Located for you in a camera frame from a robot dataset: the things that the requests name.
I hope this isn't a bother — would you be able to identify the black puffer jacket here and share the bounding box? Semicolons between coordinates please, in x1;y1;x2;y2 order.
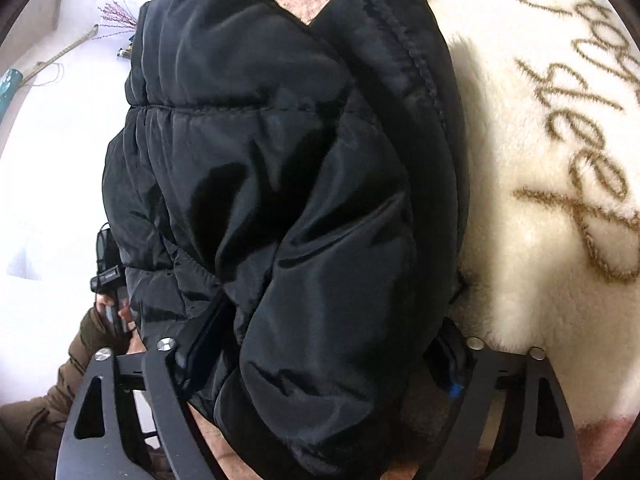
102;0;472;480

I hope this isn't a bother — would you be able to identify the purple flower wall decoration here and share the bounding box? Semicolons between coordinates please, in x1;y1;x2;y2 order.
97;0;139;37

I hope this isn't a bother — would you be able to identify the wall pipe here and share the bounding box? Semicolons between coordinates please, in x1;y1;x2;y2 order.
20;24;101;87

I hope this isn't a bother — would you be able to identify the printed brown plush blanket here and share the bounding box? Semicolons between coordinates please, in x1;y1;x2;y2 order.
190;0;640;480

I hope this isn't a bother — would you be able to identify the person's left hand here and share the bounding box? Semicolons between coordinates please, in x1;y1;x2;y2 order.
96;294;149;357

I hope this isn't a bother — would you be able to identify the person's left forearm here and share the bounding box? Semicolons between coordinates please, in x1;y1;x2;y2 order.
0;305;153;480

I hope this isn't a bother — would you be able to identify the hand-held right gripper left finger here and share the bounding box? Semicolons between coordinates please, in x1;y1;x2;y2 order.
57;337;221;480

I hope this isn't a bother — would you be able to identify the teal covered air conditioner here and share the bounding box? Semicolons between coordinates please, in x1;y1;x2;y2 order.
0;69;24;112

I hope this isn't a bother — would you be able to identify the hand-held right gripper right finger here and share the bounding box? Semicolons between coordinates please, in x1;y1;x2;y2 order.
425;337;583;480

